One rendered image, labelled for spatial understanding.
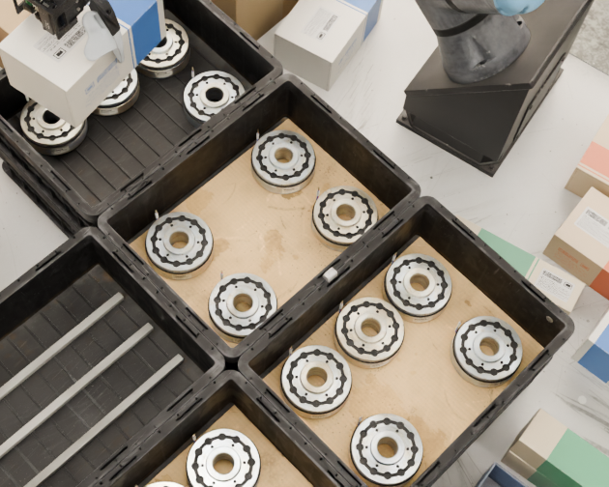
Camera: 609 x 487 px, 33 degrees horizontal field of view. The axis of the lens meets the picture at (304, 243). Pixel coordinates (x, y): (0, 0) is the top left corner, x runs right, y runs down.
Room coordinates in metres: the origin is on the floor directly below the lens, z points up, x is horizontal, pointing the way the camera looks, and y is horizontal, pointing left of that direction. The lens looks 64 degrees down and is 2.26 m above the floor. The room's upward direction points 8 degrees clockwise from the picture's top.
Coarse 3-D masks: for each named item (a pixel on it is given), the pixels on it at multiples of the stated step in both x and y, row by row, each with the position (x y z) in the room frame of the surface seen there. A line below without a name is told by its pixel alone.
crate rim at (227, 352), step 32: (256, 96) 0.90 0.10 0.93; (224, 128) 0.83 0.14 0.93; (352, 128) 0.86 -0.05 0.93; (384, 160) 0.82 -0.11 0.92; (416, 192) 0.76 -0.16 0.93; (384, 224) 0.70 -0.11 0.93; (128, 256) 0.60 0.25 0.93; (352, 256) 0.64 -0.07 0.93; (160, 288) 0.55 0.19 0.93; (192, 320) 0.51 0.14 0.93; (224, 352) 0.47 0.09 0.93
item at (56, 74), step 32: (128, 0) 0.88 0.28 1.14; (160, 0) 0.90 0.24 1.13; (32, 32) 0.81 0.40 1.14; (128, 32) 0.83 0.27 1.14; (160, 32) 0.89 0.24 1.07; (32, 64) 0.76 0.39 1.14; (64, 64) 0.76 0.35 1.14; (96, 64) 0.77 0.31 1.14; (128, 64) 0.82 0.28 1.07; (32, 96) 0.76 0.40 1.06; (64, 96) 0.73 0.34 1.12; (96, 96) 0.76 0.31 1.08
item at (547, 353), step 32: (320, 288) 0.59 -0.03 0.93; (288, 320) 0.53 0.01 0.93; (256, 352) 0.48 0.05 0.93; (544, 352) 0.54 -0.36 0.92; (256, 384) 0.43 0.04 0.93; (512, 384) 0.48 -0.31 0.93; (288, 416) 0.39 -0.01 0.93; (480, 416) 0.43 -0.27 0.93; (320, 448) 0.35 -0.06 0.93; (448, 448) 0.38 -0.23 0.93; (352, 480) 0.32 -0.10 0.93; (416, 480) 0.33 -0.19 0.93
